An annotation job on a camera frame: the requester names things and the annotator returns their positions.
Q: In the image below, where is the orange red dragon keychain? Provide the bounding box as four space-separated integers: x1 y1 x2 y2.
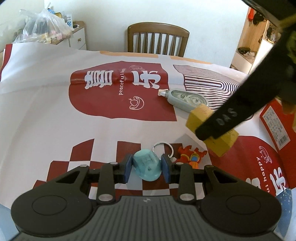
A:
152 142 208 169

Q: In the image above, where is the teal whale shaped toy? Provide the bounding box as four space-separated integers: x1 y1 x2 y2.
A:
132 149 162 182

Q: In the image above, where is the red cardboard box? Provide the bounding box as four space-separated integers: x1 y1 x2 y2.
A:
260 99 295 152

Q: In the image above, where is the yellow cardboard box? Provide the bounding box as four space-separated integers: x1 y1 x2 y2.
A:
186 104 239 157

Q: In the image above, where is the grey correction tape dispenser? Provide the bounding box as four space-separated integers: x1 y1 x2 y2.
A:
158 89 209 113

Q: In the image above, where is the red white printed tablecloth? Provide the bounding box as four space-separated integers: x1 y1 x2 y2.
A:
1 43 295 207

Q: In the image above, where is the brown wooden chair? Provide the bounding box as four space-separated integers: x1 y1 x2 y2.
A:
127 22 190 57

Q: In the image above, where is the white drawer cabinet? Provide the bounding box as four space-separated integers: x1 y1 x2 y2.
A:
56 21 87 50

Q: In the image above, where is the clear plastic bag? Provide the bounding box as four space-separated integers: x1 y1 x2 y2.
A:
13 9 74 44

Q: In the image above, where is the white wall cabinet unit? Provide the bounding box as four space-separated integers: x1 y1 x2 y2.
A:
230 8 281 74

